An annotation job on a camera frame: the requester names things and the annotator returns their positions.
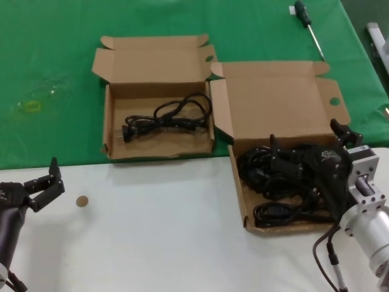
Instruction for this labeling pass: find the brown cardboard box with round hole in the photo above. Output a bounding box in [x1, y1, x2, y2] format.
[209, 60, 352, 234]

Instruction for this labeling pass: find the grey white metal profile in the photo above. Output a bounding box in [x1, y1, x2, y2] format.
[366, 21, 389, 74]

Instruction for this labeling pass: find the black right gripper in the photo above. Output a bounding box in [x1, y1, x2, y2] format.
[269, 118, 362, 221]

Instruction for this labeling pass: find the green tablecloth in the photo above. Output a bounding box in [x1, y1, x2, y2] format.
[0, 0, 389, 170]

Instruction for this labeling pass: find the right arm cable with connector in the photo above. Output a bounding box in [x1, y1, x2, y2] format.
[312, 223, 349, 292]

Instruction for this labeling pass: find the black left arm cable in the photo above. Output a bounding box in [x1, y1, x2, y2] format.
[5, 269, 28, 292]

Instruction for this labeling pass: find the green handled screwdriver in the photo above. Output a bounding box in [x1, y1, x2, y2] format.
[294, 0, 326, 61]

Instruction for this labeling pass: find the empty-type brown cardboard box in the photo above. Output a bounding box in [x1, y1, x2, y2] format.
[92, 33, 218, 160]

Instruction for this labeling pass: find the black power cord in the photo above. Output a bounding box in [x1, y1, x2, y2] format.
[117, 92, 213, 144]
[236, 146, 323, 200]
[253, 188, 335, 228]

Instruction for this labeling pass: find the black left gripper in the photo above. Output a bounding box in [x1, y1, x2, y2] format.
[0, 157, 66, 266]

